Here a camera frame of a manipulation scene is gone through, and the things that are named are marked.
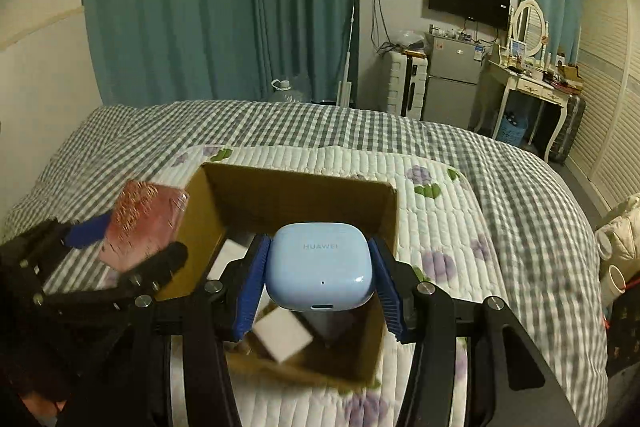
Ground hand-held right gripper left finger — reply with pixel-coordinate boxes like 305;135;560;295
127;233;273;427

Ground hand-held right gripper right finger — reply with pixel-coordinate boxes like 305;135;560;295
369;236;585;427

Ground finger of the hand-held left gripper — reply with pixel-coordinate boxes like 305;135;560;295
112;242;189;304
25;212;114;254

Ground small white box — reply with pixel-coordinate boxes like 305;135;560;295
206;239;251;282

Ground red patterned box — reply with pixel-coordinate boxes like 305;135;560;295
100;179;192;271

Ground white charger adapter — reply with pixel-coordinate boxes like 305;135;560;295
251;307;315;364

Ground light blue earbuds case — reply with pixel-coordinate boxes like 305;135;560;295
264;223;377;312

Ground cardboard box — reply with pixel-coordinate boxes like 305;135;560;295
155;161;401;397

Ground white quilted floral mat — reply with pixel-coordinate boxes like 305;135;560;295
170;144;608;427

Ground clear water jug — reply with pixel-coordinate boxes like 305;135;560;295
270;78;306;104

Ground blue storage basket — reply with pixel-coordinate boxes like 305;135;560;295
495;109;529;146

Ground white hard suitcase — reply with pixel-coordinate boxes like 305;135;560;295
385;49;431;120

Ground small silver fridge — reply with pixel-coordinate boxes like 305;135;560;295
421;32;486;130

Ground white paper cup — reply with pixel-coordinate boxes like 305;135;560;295
607;264;629;304

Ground green window curtain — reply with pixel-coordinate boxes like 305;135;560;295
82;0;261;108
250;0;361;105

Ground black printed bag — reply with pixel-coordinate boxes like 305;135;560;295
602;277;640;375

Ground white mop pole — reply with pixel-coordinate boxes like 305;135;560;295
340;0;359;108

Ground white puffer jacket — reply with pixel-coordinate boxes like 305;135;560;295
595;194;640;269

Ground dark hard suitcase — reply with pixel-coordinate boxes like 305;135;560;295
550;93;586;166

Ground white dressing table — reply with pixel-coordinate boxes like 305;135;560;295
472;59;576;165

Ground brown tabletop box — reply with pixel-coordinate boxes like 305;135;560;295
556;63;585;84

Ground white oval vanity mirror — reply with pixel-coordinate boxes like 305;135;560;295
510;0;551;60

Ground white louvred wardrobe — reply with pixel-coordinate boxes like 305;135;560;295
567;0;640;212

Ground black wall cables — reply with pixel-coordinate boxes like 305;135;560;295
372;0;401;56

